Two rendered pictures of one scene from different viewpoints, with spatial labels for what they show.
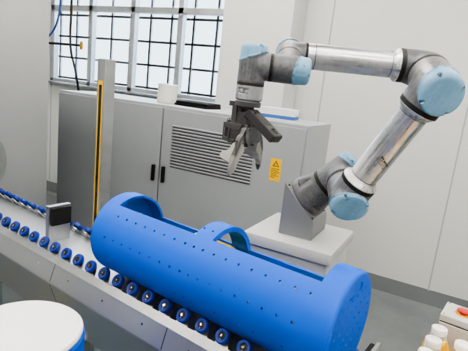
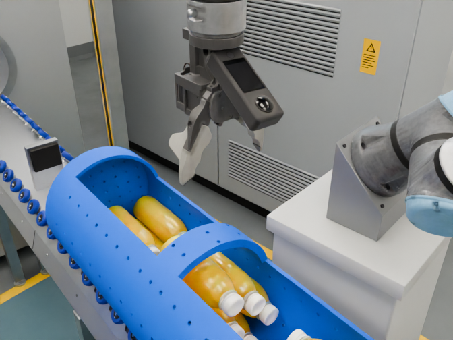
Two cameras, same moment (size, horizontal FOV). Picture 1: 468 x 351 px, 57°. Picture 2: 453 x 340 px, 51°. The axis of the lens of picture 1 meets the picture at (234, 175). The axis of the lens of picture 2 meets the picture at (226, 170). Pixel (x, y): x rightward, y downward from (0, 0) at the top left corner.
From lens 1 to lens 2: 0.67 m
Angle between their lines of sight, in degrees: 24
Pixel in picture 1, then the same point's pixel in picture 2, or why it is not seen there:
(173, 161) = not seen: hidden behind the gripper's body
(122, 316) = (96, 325)
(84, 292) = (61, 276)
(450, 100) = not seen: outside the picture
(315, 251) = (378, 273)
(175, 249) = (127, 278)
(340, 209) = (426, 221)
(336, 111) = not seen: outside the picture
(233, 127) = (189, 87)
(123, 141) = (172, 15)
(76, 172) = (127, 53)
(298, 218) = (357, 203)
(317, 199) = (392, 176)
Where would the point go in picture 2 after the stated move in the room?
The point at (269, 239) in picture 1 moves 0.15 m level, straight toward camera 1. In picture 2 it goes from (305, 236) to (286, 285)
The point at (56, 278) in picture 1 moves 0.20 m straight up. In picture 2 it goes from (38, 247) to (22, 190)
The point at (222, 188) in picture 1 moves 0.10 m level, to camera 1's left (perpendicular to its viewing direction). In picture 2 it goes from (296, 80) to (276, 78)
